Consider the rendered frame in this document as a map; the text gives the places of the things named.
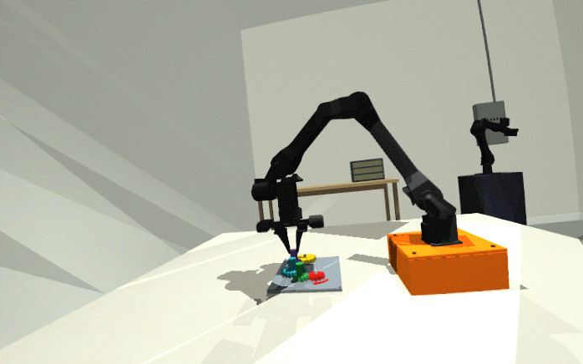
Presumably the teal gear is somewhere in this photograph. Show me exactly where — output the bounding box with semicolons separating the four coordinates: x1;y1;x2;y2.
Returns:
281;256;307;277

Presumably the purple gear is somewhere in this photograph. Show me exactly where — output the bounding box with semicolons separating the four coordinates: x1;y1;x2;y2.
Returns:
290;248;302;262

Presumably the yellow gear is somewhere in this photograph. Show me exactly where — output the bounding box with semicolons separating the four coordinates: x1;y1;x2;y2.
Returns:
297;254;317;264

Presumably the green gear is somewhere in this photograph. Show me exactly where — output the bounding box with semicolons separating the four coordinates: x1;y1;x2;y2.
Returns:
292;262;309;282

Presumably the red gear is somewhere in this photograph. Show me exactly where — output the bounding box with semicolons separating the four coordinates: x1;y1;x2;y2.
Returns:
309;271;325;281

